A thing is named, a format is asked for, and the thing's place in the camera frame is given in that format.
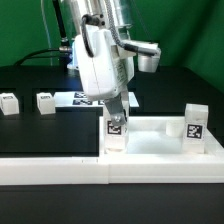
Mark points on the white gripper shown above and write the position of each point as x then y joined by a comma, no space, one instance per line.
106,74

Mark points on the white square tabletop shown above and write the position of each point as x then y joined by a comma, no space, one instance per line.
161,136

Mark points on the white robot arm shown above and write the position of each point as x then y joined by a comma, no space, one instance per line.
93,15

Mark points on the white U-shaped obstacle fence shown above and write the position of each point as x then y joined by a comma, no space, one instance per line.
110,169

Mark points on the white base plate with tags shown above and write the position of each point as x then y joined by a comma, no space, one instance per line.
79,99

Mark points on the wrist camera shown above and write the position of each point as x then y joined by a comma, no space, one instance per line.
148,54

